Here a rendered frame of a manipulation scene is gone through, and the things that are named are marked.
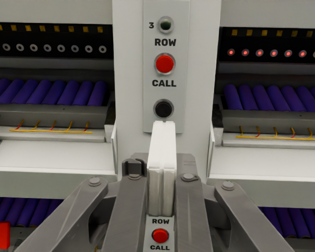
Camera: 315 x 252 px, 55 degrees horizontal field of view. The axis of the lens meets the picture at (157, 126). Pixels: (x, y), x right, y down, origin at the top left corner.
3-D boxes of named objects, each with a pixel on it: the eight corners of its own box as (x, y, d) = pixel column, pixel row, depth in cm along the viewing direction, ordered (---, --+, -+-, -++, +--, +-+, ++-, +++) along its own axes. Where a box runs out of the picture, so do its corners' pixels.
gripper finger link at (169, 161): (161, 168, 15) (176, 168, 15) (164, 120, 22) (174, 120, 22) (160, 218, 16) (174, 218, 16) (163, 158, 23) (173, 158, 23)
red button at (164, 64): (173, 73, 28) (173, 55, 27) (155, 73, 28) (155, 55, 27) (173, 71, 28) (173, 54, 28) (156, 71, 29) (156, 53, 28)
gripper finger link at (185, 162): (175, 200, 14) (242, 203, 14) (174, 152, 18) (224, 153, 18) (174, 228, 14) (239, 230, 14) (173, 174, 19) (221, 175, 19)
